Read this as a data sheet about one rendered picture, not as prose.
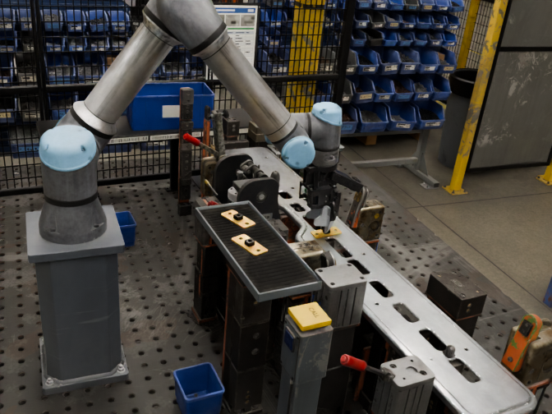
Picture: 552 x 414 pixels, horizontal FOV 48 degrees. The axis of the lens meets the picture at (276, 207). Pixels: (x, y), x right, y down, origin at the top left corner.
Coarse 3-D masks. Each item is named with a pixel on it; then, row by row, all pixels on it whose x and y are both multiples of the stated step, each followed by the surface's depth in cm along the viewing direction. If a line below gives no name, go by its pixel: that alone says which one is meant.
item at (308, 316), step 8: (304, 304) 114; (312, 304) 114; (288, 312) 113; (296, 312) 112; (304, 312) 112; (312, 312) 112; (320, 312) 112; (296, 320) 110; (304, 320) 110; (312, 320) 110; (320, 320) 110; (328, 320) 111; (304, 328) 109; (312, 328) 110
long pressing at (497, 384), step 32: (256, 160) 215; (288, 192) 194; (352, 256) 162; (416, 288) 152; (384, 320) 139; (448, 320) 141; (416, 352) 130; (480, 352) 131; (448, 384) 122; (480, 384) 122; (512, 384) 123
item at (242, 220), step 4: (224, 212) 144; (228, 212) 144; (232, 212) 144; (236, 212) 144; (224, 216) 142; (228, 216) 142; (232, 216) 142; (236, 216) 140; (240, 216) 140; (244, 216) 143; (232, 220) 140; (236, 220) 140; (240, 220) 141; (244, 220) 141; (248, 220) 141; (240, 224) 139; (244, 224) 139; (248, 224) 139; (252, 224) 139
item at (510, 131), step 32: (512, 0) 394; (544, 0) 405; (512, 32) 408; (544, 32) 418; (480, 64) 413; (512, 64) 420; (544, 64) 432; (480, 96) 419; (512, 96) 434; (544, 96) 446; (480, 128) 437; (512, 128) 449; (544, 128) 461; (480, 160) 451; (512, 160) 465; (544, 160) 476; (448, 192) 451
